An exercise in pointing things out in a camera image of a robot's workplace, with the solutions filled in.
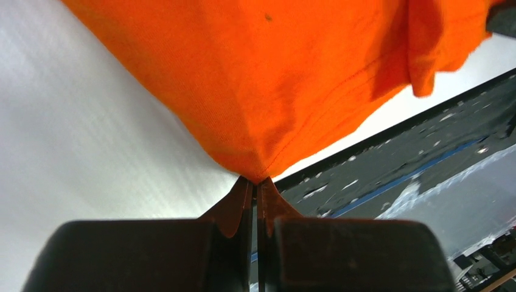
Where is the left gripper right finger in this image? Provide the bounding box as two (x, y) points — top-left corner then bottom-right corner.
(256, 179), (455, 291)

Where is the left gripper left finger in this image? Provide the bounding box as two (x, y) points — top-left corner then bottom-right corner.
(23, 177), (254, 291)

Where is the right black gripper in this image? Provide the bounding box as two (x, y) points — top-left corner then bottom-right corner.
(486, 4), (515, 38)

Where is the orange t-shirt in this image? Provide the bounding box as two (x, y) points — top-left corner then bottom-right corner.
(65, 1), (496, 183)

